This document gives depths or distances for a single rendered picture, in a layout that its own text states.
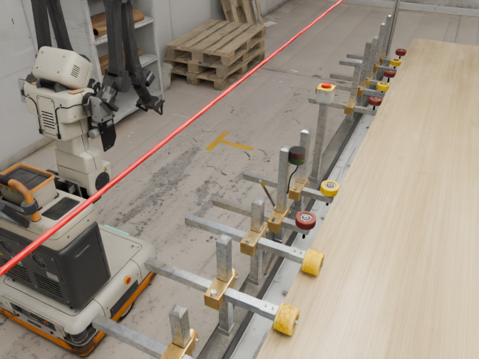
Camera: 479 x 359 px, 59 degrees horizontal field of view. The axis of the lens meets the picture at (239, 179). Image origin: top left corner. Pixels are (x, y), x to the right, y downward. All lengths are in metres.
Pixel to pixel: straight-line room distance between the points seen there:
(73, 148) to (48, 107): 0.23
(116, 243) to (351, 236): 1.42
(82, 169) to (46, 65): 0.51
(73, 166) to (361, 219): 1.39
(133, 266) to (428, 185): 1.54
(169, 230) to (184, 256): 0.29
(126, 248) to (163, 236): 0.50
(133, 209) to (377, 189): 1.91
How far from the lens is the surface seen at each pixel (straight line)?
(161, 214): 3.13
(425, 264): 1.62
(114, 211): 3.24
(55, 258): 2.02
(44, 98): 2.06
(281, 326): 1.27
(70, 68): 2.00
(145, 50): 4.69
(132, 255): 2.46
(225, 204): 1.80
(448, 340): 1.43
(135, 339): 1.26
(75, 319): 2.25
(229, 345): 1.53
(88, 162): 2.16
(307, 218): 1.67
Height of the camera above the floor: 1.98
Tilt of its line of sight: 35 degrees down
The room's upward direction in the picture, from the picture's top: straight up
